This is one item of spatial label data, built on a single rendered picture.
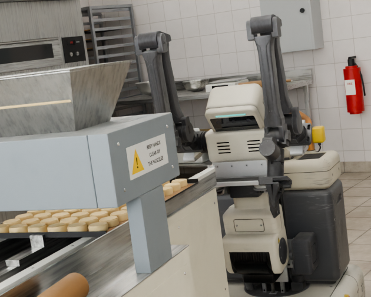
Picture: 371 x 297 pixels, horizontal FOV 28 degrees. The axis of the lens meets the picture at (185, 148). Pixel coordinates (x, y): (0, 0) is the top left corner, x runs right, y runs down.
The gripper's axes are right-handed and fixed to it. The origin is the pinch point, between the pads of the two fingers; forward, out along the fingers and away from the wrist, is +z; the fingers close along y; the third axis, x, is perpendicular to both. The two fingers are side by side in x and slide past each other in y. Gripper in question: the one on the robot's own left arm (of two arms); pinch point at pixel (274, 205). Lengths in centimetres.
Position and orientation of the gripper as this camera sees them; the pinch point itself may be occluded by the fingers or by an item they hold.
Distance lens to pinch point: 249.8
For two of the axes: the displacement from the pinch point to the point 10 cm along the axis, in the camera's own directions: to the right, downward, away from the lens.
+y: 9.1, -0.7, -4.2
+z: -0.6, 9.5, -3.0
